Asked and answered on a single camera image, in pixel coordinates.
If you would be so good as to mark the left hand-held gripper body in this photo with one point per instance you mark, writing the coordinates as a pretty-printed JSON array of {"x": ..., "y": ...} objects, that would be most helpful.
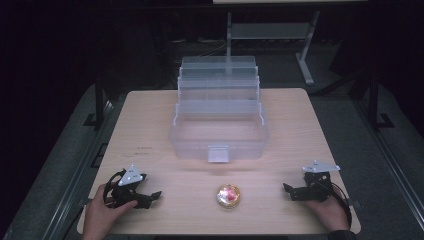
[{"x": 130, "y": 176}]

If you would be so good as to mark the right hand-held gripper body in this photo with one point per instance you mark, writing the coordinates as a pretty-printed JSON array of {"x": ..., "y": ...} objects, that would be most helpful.
[{"x": 318, "y": 186}]

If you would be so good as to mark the round gold-wrapped pink candy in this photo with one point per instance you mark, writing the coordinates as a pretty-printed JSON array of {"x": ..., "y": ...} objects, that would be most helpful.
[{"x": 228, "y": 196}]

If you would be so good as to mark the clear plastic tiered storage box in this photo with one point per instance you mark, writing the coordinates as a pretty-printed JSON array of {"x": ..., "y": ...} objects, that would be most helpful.
[{"x": 218, "y": 133}]

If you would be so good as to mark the person's right hand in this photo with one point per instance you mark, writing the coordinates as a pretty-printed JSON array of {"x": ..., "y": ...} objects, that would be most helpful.
[{"x": 333, "y": 213}]

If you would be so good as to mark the person's left hand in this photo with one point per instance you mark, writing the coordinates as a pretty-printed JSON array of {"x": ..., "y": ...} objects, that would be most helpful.
[{"x": 98, "y": 216}]

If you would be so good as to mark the black metal stand leg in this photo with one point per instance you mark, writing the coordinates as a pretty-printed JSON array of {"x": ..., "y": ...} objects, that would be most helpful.
[
  {"x": 374, "y": 103},
  {"x": 99, "y": 103}
]

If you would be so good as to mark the grey metal stand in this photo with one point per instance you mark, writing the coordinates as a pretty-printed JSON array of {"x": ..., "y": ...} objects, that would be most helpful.
[{"x": 271, "y": 30}]

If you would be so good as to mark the grey metal floor rail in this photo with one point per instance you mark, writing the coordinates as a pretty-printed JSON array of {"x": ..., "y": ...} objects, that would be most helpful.
[
  {"x": 71, "y": 186},
  {"x": 393, "y": 166}
]

